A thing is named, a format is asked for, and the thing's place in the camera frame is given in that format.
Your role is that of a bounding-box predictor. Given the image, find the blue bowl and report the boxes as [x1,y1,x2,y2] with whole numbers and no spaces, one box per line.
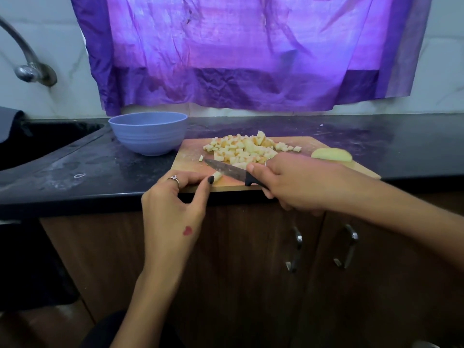
[108,111,190,157]

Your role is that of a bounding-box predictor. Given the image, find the metal cabinet handle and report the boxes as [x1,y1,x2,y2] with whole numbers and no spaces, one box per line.
[333,223,360,270]
[284,226,304,273]

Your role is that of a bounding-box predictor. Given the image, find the potato slice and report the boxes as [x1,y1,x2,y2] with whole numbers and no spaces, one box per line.
[311,147,354,162]

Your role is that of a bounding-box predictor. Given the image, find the person's right forearm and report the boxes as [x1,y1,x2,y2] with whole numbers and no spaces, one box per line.
[351,174,464,269]

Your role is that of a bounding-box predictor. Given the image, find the black handled knife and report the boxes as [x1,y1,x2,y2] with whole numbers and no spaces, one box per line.
[202,158,269,190]

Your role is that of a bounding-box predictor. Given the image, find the person's left hand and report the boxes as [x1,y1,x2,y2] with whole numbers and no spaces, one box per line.
[141,170,216,283]

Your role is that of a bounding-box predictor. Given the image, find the dark sink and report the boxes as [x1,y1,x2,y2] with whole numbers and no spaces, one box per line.
[0,118,106,171]

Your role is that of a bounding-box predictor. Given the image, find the metal faucet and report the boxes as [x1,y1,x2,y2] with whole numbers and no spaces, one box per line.
[0,16,58,87]

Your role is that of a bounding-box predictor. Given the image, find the grey cloth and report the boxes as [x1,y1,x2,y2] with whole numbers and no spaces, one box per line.
[0,106,26,144]

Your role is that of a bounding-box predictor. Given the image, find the person's right hand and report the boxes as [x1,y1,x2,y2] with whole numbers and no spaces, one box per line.
[246,151,363,216]

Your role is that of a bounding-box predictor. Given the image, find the wooden cutting board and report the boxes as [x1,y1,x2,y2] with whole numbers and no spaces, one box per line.
[171,136,381,193]

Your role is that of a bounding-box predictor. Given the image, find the pile of diced potato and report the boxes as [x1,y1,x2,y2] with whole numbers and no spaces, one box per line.
[198,130,303,170]

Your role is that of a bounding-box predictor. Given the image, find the person's dark trousers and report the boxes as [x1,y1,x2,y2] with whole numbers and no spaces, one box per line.
[80,309,182,348]

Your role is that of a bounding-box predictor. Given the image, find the purple cloth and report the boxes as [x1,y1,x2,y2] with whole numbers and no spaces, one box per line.
[70,0,435,116]

